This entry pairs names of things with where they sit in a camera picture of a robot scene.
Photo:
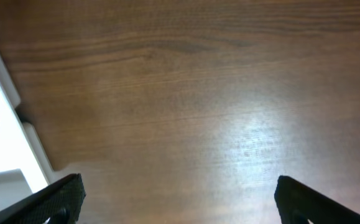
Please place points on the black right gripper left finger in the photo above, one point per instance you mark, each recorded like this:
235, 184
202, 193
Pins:
60, 202

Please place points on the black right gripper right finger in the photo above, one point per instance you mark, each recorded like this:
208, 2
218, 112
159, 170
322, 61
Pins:
297, 203

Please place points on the white plastic cutlery tray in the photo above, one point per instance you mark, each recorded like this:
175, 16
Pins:
24, 165

